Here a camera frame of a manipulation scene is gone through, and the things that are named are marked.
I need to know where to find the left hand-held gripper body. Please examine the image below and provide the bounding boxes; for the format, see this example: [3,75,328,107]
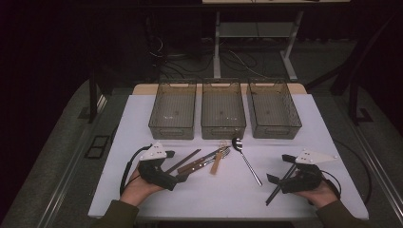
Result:
[137,142,179,192]

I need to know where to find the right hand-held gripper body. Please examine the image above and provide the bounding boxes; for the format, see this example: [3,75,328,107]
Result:
[279,148,338,195]

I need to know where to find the black chopstick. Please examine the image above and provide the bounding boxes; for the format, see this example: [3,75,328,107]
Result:
[267,163,298,203]
[265,164,297,207]

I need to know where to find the wooden-handled table knife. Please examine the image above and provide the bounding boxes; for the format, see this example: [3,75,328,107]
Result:
[177,145,231,175]

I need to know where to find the clear plastic spoon beige handle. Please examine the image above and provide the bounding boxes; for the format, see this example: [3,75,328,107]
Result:
[209,140,230,176]

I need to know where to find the smoky transparent plastic bin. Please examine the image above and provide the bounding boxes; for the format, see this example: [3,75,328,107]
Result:
[200,78,247,141]
[246,78,303,140]
[147,80,198,141]

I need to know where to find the metal spoon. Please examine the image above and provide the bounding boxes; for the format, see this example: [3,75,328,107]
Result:
[231,137,263,187]

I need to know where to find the person's right hand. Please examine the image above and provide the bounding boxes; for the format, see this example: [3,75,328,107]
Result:
[293,169,339,209]

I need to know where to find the person's left hand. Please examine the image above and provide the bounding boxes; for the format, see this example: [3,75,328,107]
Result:
[119,164,165,207]

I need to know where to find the black strutted stand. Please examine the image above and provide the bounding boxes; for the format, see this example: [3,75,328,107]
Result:
[303,12,401,125]

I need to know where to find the left hand-held gripper cable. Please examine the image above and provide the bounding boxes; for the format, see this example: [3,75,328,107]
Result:
[119,143,153,198]

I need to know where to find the hand-held gripper cable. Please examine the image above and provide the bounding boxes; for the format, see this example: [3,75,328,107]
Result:
[321,170,342,200]
[119,143,153,198]

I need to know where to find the right hand-held gripper cable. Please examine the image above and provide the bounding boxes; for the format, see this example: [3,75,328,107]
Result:
[321,170,342,200]

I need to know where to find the thin black cable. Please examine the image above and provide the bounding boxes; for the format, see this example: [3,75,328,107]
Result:
[332,138,373,205]

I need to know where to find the aluminium rail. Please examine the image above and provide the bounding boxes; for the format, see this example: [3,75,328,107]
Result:
[37,94,108,228]
[345,117,403,218]

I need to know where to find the black post stand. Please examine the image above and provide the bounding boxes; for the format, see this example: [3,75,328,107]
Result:
[88,70,108,124]

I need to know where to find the white metal frame desk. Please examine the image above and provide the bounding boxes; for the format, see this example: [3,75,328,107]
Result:
[201,0,351,83]

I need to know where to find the white cable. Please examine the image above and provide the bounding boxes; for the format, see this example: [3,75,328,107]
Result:
[227,49,266,79]

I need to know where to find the tangle of black cables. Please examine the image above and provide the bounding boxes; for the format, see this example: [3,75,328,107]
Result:
[148,18,286,80]

